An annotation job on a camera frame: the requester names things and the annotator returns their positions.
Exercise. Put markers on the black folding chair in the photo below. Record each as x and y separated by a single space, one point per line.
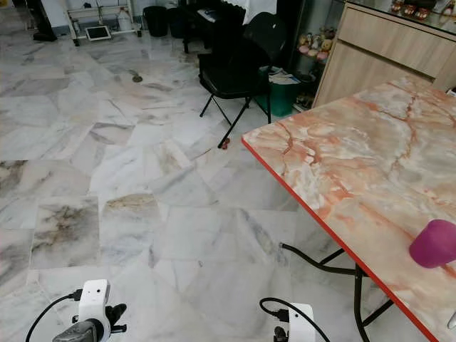
235 71

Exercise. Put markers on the light wooden cabinet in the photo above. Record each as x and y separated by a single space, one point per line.
385 46

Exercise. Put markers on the purple plastic cup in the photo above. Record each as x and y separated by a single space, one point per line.
433 244

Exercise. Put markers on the white framed tablet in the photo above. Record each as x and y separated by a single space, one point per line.
98 33

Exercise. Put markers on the black floor stand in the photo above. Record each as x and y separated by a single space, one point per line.
43 28

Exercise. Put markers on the black desk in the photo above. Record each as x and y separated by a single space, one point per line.
196 21

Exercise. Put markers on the white plastic bottle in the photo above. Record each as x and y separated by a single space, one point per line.
125 21

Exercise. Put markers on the black bin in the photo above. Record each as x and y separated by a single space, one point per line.
156 21
177 23

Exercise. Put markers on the green waste bin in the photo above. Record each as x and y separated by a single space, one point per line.
281 100

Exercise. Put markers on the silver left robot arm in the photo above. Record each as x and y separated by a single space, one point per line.
75 332

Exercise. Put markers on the glass display cabinet with dolls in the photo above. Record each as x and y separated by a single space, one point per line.
317 44

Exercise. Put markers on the round floor drain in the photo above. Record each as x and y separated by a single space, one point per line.
137 78

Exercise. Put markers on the white lace cloth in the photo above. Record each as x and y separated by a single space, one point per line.
249 8

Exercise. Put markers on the red gold ornaments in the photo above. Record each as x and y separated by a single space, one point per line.
410 8

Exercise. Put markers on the marble pattern table red edge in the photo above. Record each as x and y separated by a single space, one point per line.
370 157

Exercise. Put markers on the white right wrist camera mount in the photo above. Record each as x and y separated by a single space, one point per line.
301 322

